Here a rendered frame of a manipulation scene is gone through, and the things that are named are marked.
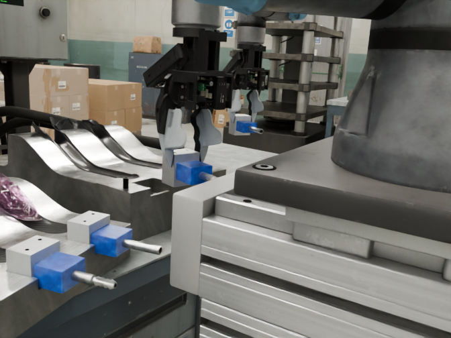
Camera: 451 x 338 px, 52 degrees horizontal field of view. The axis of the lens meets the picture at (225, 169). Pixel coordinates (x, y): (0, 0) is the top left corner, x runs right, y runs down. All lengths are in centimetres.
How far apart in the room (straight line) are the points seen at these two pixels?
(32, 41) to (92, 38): 801
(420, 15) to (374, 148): 9
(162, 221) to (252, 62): 55
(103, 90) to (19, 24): 381
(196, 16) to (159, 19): 797
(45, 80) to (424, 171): 442
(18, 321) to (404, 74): 46
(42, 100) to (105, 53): 485
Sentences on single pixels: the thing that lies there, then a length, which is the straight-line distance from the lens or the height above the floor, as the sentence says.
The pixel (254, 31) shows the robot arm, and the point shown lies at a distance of 123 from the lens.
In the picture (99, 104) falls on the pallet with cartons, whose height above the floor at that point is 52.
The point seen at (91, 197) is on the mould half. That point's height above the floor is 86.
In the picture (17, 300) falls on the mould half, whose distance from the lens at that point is 56.
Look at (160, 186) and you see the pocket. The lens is 85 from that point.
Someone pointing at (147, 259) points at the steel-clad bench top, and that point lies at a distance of 74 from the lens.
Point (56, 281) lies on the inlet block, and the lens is 56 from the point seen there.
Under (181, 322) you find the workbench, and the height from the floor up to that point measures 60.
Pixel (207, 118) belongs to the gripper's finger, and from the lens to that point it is 74.
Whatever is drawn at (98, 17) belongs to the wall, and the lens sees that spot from 955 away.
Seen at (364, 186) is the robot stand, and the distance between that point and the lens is 30.
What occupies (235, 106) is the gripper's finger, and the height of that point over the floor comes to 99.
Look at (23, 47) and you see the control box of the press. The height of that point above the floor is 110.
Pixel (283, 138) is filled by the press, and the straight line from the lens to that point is 469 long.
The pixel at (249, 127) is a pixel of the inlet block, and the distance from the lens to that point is 124.
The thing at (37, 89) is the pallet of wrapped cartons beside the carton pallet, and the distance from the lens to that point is 469.
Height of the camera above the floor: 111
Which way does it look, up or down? 14 degrees down
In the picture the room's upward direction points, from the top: 4 degrees clockwise
